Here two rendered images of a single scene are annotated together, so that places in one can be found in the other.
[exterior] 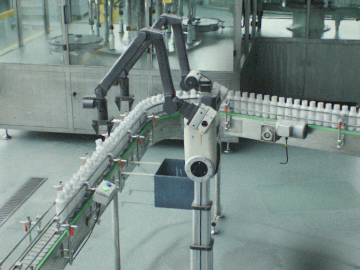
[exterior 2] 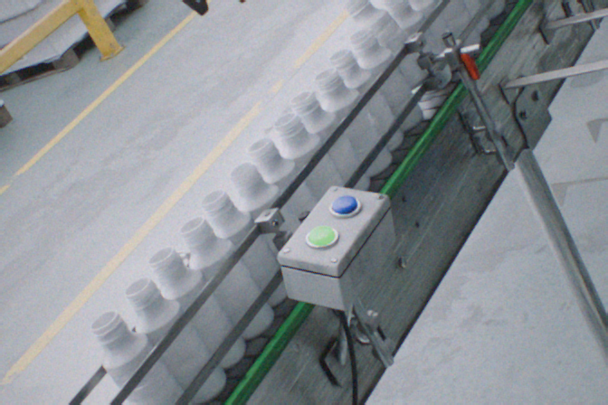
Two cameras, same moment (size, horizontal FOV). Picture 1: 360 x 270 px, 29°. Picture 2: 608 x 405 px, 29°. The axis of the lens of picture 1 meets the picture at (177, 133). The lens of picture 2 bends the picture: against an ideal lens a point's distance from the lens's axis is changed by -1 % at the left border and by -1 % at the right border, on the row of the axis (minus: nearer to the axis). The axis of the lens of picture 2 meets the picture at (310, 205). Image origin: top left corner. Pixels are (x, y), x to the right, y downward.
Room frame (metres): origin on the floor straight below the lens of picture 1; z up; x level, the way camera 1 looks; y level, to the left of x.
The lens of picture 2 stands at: (2.33, -0.29, 1.69)
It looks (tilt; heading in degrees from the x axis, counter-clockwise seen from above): 23 degrees down; 32
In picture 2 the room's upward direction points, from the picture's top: 30 degrees counter-clockwise
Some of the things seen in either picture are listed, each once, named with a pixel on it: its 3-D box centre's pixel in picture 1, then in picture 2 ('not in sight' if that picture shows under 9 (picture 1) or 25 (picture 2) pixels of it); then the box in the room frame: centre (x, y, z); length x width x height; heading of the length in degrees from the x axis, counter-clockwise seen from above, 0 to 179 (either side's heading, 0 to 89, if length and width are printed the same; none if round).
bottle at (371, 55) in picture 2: (100, 161); (384, 80); (3.87, 0.47, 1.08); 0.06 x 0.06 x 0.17
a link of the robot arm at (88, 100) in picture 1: (94, 97); not in sight; (3.46, 0.44, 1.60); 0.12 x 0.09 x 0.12; 79
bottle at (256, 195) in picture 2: (82, 184); (270, 220); (3.52, 0.54, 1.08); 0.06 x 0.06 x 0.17
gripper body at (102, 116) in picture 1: (102, 115); not in sight; (3.45, 0.40, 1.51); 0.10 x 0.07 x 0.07; 78
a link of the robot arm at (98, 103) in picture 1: (100, 104); not in sight; (3.45, 0.40, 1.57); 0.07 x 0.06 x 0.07; 79
